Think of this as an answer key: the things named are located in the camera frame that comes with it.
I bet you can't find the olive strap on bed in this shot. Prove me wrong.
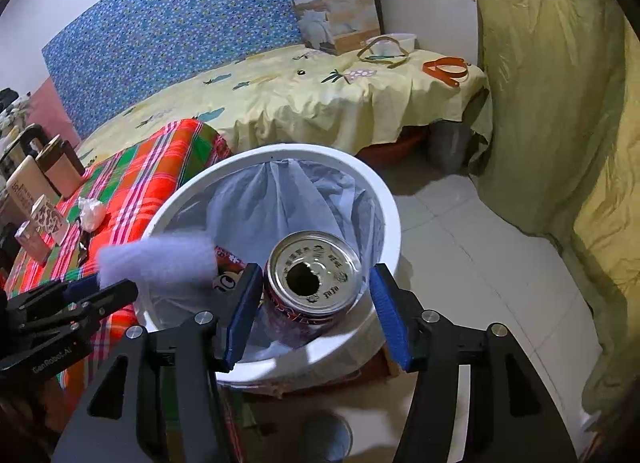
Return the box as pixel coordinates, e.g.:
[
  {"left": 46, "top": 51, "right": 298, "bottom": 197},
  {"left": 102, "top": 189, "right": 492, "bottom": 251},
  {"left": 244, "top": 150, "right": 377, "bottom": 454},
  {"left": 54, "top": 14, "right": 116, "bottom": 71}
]
[{"left": 356, "top": 35, "right": 411, "bottom": 69}]

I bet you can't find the translucent bin liner bag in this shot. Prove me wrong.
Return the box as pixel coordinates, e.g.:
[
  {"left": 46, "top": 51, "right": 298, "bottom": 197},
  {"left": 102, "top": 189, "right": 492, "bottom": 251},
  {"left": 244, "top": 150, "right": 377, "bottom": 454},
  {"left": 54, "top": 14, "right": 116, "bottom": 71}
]
[{"left": 160, "top": 159, "right": 382, "bottom": 361}]

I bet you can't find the white tissue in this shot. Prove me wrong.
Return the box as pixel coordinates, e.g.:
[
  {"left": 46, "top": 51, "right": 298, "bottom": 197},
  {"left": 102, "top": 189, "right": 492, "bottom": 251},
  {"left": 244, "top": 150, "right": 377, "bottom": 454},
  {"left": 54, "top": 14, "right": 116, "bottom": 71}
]
[{"left": 77, "top": 197, "right": 106, "bottom": 233}]

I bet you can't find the olive green curtain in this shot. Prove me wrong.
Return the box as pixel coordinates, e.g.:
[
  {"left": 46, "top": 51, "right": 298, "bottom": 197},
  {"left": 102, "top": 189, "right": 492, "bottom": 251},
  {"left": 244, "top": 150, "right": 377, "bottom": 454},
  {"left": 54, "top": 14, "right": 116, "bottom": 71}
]
[{"left": 477, "top": 0, "right": 639, "bottom": 415}]

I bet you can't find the white cabinet by bed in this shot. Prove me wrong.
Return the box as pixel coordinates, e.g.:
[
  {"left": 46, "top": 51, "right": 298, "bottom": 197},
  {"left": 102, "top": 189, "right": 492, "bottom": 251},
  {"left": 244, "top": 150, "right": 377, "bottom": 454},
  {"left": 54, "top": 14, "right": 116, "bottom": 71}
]
[{"left": 378, "top": 0, "right": 480, "bottom": 64}]

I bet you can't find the red cartoon drink can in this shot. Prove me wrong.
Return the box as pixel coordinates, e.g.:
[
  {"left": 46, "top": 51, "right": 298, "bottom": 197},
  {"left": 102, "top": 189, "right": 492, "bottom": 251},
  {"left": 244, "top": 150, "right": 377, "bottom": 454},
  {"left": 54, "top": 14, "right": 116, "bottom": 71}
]
[{"left": 262, "top": 230, "right": 363, "bottom": 348}]

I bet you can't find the white patterned cloth bundle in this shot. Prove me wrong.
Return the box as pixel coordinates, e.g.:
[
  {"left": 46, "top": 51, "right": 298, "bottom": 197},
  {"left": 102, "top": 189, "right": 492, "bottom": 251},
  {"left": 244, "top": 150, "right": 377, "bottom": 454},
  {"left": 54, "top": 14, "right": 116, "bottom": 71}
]
[{"left": 0, "top": 93, "right": 32, "bottom": 139}]

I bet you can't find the silver snack wrapper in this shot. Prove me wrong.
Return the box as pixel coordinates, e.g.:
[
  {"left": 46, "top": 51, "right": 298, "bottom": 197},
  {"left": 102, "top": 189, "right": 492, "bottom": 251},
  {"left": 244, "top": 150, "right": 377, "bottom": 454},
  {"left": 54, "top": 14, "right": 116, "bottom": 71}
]
[{"left": 77, "top": 230, "right": 92, "bottom": 267}]

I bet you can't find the blue patterned headboard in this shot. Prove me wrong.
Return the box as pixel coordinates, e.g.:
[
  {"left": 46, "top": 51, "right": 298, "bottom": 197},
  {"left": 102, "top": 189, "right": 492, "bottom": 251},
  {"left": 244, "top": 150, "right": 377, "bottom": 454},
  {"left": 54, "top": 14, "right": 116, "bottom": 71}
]
[{"left": 42, "top": 0, "right": 302, "bottom": 138}]

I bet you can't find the patterned paper cup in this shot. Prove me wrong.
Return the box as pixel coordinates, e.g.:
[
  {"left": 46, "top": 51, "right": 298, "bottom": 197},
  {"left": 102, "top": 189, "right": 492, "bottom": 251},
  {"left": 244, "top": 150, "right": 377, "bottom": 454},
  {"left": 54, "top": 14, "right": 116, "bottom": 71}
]
[{"left": 30, "top": 194, "right": 70, "bottom": 245}]

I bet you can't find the beige electric kettle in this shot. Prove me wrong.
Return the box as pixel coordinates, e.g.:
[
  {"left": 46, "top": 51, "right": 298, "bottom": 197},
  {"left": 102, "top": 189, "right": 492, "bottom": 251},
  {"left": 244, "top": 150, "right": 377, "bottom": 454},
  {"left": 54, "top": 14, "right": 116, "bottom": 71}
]
[{"left": 1, "top": 154, "right": 60, "bottom": 226}]

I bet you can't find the white round trash bin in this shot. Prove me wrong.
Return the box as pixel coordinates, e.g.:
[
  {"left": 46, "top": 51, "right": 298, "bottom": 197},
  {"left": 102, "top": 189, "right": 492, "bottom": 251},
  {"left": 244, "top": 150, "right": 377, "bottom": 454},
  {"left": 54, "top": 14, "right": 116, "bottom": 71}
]
[{"left": 143, "top": 144, "right": 401, "bottom": 396}]

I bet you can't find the red green plaid tablecloth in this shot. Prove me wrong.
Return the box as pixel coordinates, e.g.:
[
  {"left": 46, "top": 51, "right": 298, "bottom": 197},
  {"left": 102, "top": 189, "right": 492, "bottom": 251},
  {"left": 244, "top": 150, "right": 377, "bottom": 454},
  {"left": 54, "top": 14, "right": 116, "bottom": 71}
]
[{"left": 4, "top": 118, "right": 237, "bottom": 463}]

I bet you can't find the steel kettle black handle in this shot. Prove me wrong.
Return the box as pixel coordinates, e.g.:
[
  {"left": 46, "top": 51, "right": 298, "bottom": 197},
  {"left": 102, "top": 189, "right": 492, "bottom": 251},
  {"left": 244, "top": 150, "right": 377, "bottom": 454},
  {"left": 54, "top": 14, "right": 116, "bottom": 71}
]
[{"left": 1, "top": 123, "right": 50, "bottom": 179}]

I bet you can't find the pink brown lidded mug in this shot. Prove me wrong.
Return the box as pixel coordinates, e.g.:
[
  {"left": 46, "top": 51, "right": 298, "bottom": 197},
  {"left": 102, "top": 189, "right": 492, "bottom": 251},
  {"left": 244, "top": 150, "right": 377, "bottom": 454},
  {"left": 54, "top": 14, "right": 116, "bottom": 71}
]
[{"left": 36, "top": 135, "right": 85, "bottom": 199}]

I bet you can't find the orange strap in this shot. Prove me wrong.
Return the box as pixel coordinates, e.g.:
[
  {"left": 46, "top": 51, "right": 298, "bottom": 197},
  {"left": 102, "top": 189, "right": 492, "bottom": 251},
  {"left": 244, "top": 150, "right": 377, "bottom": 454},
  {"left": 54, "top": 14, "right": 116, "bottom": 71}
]
[{"left": 422, "top": 56, "right": 471, "bottom": 88}]

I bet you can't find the yellow printed bed sheet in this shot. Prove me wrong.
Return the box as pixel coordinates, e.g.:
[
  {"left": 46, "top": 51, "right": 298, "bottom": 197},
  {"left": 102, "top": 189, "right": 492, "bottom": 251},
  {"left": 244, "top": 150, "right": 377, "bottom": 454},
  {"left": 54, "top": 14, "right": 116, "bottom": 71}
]
[{"left": 78, "top": 45, "right": 494, "bottom": 162}]

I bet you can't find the white bowl on bed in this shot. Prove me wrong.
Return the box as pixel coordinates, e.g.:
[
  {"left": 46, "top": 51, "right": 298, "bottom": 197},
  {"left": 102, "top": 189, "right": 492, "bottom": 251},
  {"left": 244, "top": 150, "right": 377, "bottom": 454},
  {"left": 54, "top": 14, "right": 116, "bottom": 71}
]
[{"left": 367, "top": 33, "right": 416, "bottom": 58}]

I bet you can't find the small clear cup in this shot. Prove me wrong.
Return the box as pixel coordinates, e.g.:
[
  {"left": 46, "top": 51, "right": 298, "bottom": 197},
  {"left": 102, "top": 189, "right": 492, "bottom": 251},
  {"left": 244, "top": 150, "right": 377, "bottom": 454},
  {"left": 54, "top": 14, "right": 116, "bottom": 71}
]
[{"left": 14, "top": 220, "right": 51, "bottom": 266}]

